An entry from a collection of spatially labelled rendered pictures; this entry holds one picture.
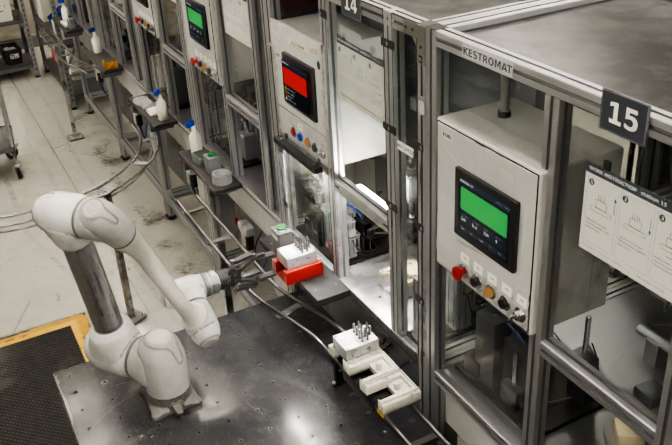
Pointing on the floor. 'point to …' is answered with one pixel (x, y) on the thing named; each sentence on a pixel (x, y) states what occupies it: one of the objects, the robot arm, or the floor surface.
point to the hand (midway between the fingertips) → (267, 264)
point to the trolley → (8, 138)
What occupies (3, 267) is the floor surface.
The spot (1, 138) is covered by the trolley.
